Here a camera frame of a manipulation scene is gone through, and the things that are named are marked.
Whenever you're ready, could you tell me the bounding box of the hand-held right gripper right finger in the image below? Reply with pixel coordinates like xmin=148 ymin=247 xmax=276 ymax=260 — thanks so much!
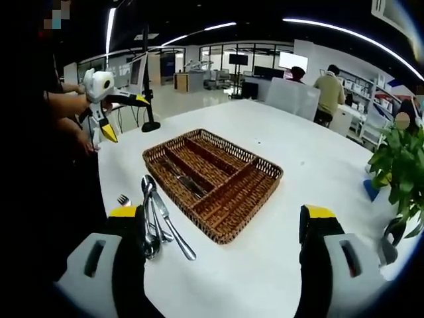
xmin=299 ymin=204 xmax=397 ymax=318

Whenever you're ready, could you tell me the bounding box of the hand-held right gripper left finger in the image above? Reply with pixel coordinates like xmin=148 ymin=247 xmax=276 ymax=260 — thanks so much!
xmin=54 ymin=204 xmax=146 ymax=318

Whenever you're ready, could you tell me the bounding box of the steel knife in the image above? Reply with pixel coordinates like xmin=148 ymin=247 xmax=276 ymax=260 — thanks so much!
xmin=151 ymin=191 xmax=197 ymax=262
xmin=167 ymin=172 xmax=208 ymax=199

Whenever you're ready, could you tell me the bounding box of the brown wicker storage tray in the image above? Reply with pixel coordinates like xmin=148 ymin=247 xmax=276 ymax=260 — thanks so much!
xmin=142 ymin=128 xmax=285 ymax=246

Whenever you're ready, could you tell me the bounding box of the white storage shelf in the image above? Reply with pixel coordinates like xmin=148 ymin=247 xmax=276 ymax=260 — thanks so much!
xmin=337 ymin=68 xmax=403 ymax=140

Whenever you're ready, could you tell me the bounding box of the person's left hand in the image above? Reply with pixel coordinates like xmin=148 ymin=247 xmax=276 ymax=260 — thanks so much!
xmin=75 ymin=84 xmax=93 ymax=113

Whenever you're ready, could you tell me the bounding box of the blue standing banner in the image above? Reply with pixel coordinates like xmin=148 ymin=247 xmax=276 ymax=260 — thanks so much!
xmin=160 ymin=54 xmax=176 ymax=87

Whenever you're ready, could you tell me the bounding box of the wooden cabinet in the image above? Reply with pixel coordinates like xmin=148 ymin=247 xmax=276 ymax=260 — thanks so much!
xmin=172 ymin=72 xmax=189 ymax=92

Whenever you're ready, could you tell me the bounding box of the ceiling light strip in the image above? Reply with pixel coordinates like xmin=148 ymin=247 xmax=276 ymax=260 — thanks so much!
xmin=160 ymin=21 xmax=238 ymax=47
xmin=105 ymin=7 xmax=117 ymax=54

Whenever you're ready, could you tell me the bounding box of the black grey curved device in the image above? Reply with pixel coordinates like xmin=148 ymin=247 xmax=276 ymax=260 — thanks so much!
xmin=376 ymin=215 xmax=410 ymax=268

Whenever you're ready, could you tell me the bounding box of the person's black shirt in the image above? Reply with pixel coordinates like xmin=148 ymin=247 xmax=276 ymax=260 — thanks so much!
xmin=19 ymin=49 xmax=110 ymax=282

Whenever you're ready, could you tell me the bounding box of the blue cloth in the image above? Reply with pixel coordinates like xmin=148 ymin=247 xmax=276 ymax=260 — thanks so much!
xmin=362 ymin=178 xmax=385 ymax=203

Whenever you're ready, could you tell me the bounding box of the green potted plant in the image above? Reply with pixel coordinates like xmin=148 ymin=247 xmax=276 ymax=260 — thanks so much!
xmin=367 ymin=124 xmax=424 ymax=239

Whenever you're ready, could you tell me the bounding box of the white translucent desk partition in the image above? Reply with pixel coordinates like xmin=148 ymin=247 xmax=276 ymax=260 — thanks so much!
xmin=264 ymin=76 xmax=321 ymax=122

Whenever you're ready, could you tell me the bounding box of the white display screen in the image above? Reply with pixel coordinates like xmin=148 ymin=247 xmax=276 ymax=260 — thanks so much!
xmin=278 ymin=51 xmax=309 ymax=70

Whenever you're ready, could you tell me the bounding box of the long curved ceiling light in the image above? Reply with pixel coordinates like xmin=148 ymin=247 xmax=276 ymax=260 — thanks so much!
xmin=282 ymin=18 xmax=424 ymax=82

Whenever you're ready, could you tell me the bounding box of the ceiling air conditioner vent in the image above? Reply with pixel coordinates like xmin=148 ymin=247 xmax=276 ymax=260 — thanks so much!
xmin=370 ymin=0 xmax=418 ymax=37

